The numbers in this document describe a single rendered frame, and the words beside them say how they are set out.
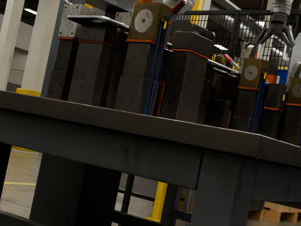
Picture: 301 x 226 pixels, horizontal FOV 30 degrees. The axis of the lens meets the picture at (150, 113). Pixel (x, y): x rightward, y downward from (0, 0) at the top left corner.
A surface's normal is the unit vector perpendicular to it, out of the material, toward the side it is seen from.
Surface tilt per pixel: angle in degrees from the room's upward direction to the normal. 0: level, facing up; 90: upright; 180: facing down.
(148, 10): 90
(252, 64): 90
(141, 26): 90
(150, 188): 90
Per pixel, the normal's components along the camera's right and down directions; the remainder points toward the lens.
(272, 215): -0.57, -0.15
